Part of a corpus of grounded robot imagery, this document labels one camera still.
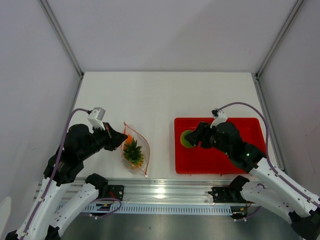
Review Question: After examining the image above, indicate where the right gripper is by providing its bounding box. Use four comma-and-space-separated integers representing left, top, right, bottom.
185, 122, 231, 156

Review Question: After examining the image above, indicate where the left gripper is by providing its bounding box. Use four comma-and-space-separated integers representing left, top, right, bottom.
79, 121, 128, 160

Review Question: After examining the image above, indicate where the green toy lime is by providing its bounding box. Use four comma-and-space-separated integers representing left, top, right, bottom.
180, 130, 194, 149

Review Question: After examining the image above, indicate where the toy orange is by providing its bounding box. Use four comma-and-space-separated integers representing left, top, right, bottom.
125, 134, 133, 145

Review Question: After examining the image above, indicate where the toy pineapple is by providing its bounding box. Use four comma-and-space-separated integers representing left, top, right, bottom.
123, 137, 144, 167

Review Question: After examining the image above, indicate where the clear zip top bag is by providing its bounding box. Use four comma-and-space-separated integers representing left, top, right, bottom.
121, 122, 151, 179

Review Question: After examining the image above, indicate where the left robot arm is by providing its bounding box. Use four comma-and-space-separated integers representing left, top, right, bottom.
5, 122, 128, 240

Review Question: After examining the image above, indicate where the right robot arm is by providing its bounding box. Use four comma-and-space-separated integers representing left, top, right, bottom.
184, 122, 320, 240

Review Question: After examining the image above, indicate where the red plastic tray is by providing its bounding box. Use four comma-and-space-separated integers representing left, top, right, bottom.
174, 117, 266, 175

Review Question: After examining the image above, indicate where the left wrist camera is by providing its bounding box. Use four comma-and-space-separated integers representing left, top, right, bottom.
87, 107, 106, 131

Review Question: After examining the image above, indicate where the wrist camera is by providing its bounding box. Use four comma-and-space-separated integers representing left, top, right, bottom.
210, 108, 228, 128
87, 107, 106, 131

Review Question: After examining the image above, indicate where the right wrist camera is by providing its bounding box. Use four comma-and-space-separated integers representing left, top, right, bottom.
210, 108, 228, 128

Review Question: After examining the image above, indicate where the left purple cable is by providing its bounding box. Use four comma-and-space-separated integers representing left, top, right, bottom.
14, 107, 92, 238

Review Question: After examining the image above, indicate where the purple cable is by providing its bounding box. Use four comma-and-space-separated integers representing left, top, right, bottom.
14, 107, 92, 238
216, 101, 320, 208

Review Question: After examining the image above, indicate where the aluminium mounting rail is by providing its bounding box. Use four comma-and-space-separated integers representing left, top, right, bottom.
33, 178, 306, 207

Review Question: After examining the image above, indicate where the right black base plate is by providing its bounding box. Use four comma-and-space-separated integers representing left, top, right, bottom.
207, 186, 247, 204

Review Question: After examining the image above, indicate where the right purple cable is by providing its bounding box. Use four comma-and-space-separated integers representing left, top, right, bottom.
216, 101, 320, 208

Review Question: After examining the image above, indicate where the white slotted cable duct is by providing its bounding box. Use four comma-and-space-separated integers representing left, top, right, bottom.
81, 203, 233, 216

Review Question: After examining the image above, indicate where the right aluminium corner post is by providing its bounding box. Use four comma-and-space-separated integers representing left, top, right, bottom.
254, 0, 307, 79

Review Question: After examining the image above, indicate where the aluminium corner post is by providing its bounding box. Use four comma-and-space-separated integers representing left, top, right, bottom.
38, 0, 84, 79
254, 0, 307, 79

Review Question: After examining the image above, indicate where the left aluminium corner post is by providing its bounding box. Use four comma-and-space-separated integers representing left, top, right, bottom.
38, 0, 84, 79

